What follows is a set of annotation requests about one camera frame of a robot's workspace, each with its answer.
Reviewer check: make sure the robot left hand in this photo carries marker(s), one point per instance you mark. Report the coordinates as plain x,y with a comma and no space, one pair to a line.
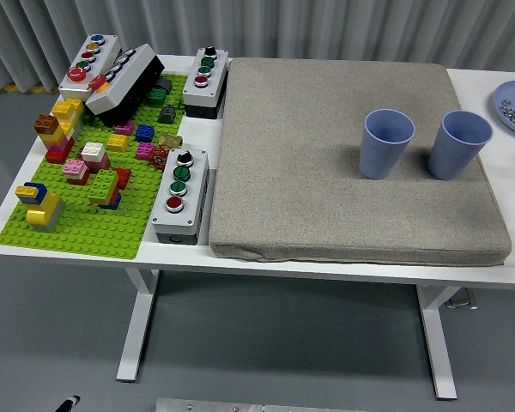
68,403

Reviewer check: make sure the blue ribbed plastic cup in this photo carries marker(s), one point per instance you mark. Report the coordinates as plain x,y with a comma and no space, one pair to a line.
448,159
377,159

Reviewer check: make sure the white table leg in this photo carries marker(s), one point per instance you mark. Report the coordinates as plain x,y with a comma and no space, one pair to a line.
139,322
438,343

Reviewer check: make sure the silver metal plate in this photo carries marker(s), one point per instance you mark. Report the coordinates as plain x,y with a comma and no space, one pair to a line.
240,405

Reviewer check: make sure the green brick baseplate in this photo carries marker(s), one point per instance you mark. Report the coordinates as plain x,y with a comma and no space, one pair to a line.
90,232

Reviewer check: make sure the blue yellow grey brick stack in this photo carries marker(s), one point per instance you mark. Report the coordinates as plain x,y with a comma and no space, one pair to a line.
43,210

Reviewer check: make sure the green orange red brick stack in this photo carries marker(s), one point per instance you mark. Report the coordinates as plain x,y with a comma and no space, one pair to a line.
103,184

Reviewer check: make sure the pink white red brick stack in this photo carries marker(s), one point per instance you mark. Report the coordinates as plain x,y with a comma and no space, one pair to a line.
75,169

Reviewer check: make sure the grey box with black knob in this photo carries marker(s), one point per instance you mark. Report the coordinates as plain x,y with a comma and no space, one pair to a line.
197,189
217,81

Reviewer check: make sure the magenta brick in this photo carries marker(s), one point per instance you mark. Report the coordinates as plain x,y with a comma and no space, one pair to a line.
125,128
145,150

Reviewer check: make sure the brown yellow red brick tower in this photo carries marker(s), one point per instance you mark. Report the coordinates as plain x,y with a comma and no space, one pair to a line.
53,137

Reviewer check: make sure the brass valve red handwheel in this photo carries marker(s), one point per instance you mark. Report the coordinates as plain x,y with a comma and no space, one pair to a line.
169,141

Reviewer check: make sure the yellow white brick stack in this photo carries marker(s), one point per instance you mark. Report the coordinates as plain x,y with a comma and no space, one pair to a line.
68,109

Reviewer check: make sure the grey sloped brick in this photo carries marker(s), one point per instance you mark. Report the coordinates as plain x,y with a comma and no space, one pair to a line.
166,115

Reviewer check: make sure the yellow floor tape stripe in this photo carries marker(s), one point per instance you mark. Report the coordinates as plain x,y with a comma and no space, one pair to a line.
8,87

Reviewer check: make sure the grey-brown cushion mat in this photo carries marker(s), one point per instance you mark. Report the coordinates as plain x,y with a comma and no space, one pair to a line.
304,171

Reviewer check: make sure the dark grey curved piece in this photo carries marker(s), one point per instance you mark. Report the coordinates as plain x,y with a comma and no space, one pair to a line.
164,84

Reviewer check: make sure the white control box black base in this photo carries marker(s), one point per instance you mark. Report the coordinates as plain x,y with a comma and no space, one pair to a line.
131,73

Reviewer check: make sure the white five-button control box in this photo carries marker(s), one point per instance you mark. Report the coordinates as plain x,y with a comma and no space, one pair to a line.
108,43

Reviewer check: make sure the grey floor pedal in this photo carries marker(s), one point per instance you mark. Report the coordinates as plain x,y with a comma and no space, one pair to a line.
461,300

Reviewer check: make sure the grey pleated curtain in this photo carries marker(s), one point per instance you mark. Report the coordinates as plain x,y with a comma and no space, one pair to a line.
283,26

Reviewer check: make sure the blue plate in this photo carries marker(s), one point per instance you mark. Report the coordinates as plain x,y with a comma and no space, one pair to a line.
510,92

